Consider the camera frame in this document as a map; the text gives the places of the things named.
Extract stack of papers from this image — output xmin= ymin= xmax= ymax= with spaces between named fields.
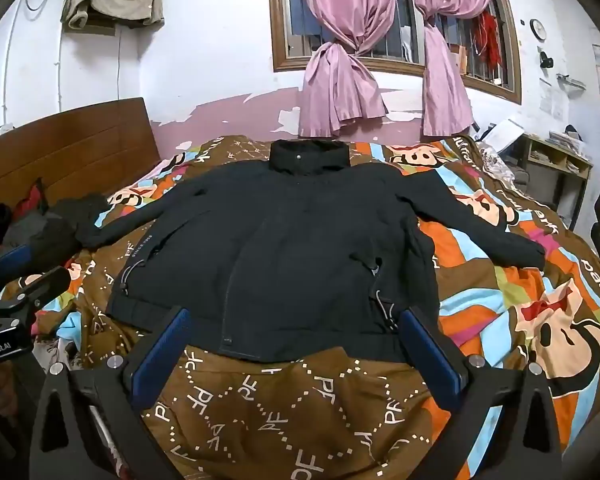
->
xmin=547 ymin=129 xmax=589 ymax=155

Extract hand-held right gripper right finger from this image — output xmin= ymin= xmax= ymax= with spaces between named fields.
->
xmin=399 ymin=308 xmax=563 ymax=480

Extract white paper on wall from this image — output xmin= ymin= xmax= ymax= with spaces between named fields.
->
xmin=538 ymin=77 xmax=554 ymax=114

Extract red hanging decoration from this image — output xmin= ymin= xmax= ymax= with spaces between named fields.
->
xmin=472 ymin=10 xmax=503 ymax=68

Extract wide pink curtain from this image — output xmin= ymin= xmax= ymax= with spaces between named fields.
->
xmin=292 ymin=0 xmax=398 ymax=138

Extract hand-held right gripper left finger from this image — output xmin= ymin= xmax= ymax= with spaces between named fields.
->
xmin=30 ymin=306 xmax=193 ymax=480

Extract wooden framed window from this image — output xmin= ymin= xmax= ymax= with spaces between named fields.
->
xmin=267 ymin=0 xmax=523 ymax=106

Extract black jacket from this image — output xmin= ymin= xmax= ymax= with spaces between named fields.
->
xmin=75 ymin=140 xmax=547 ymax=365

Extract dark clothes pile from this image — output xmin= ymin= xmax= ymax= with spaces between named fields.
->
xmin=0 ymin=195 xmax=112 ymax=261

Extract white wall cable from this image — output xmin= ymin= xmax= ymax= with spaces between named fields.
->
xmin=0 ymin=0 xmax=67 ymax=128

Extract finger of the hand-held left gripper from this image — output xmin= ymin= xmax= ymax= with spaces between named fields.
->
xmin=0 ymin=244 xmax=35 ymax=286
xmin=2 ymin=266 xmax=72 ymax=307

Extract wooden headboard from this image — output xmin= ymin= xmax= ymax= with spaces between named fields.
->
xmin=0 ymin=97 xmax=162 ymax=241

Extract wooden shelf unit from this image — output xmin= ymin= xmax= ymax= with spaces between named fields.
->
xmin=522 ymin=132 xmax=593 ymax=217

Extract narrow pink curtain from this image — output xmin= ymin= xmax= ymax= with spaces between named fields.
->
xmin=410 ymin=0 xmax=496 ymax=137

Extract cartoon printed blanket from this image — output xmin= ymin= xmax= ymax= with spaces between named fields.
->
xmin=30 ymin=132 xmax=600 ymax=480

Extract red cloth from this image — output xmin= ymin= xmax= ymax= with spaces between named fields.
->
xmin=12 ymin=180 xmax=48 ymax=216

